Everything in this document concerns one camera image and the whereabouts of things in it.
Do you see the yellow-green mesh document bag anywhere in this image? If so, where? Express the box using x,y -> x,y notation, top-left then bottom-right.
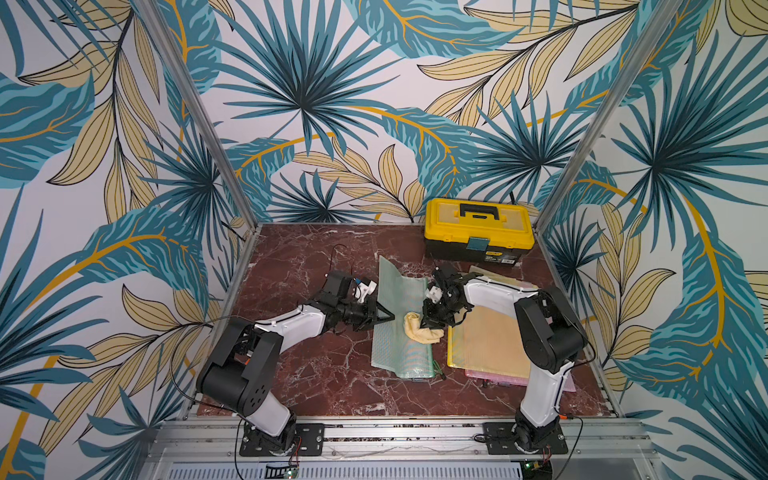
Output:
447,283 -> 536,377

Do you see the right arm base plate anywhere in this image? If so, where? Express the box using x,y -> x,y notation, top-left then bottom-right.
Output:
481,420 -> 569,455

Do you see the green-zip clear mesh bag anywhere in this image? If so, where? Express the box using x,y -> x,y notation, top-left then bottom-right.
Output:
371,257 -> 435,380

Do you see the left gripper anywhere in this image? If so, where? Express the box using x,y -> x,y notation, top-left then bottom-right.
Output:
337,295 -> 395,332

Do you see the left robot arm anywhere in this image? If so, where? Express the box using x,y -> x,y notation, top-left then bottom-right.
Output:
197,271 -> 395,451

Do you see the pink red-zip mesh bag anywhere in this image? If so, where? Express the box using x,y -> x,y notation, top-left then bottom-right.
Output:
464,370 -> 528,386

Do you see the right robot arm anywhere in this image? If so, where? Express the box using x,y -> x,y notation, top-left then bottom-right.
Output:
422,266 -> 588,454

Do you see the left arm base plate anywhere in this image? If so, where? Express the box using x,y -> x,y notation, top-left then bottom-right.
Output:
238,423 -> 325,458

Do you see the cream wiping cloth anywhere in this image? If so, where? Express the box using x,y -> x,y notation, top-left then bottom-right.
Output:
404,312 -> 445,345

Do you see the aluminium front rail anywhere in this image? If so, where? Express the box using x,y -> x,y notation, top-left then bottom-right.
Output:
138,417 -> 666,479

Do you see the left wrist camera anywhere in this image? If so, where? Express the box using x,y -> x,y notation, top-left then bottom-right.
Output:
354,279 -> 377,304

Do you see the yellow black toolbox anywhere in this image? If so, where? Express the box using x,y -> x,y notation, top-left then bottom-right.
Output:
424,198 -> 535,265

